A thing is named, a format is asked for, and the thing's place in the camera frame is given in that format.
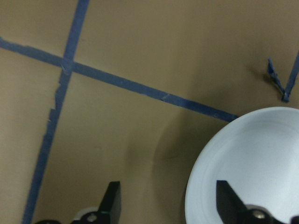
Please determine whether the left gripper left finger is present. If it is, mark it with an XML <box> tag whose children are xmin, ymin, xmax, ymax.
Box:
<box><xmin>35</xmin><ymin>181</ymin><xmax>122</xmax><ymax>224</ymax></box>

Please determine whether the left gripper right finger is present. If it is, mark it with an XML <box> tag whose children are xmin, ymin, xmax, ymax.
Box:
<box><xmin>216</xmin><ymin>180</ymin><xmax>299</xmax><ymax>224</ymax></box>

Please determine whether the blue plate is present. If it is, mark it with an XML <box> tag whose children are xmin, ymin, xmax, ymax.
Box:
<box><xmin>185</xmin><ymin>107</ymin><xmax>299</xmax><ymax>224</ymax></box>

